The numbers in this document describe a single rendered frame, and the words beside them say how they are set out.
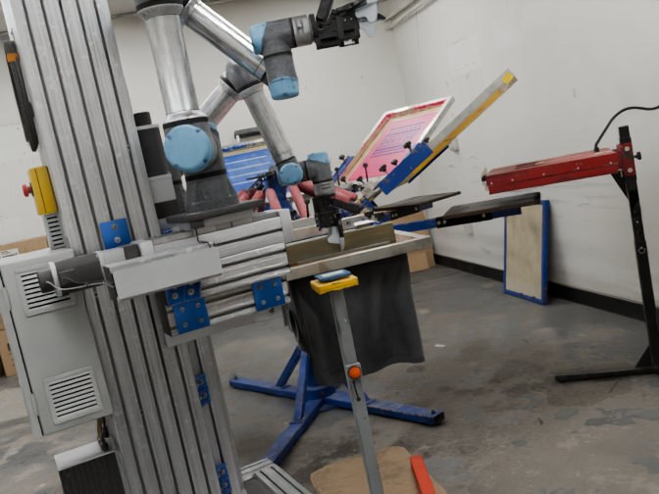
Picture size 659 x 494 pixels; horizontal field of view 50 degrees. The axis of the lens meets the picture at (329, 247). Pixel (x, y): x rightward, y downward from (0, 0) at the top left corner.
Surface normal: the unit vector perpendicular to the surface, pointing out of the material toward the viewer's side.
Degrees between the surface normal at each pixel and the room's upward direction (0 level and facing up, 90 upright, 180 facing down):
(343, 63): 90
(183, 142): 98
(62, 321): 90
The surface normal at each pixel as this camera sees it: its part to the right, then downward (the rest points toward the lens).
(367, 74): 0.22, 0.08
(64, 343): 0.44, 0.03
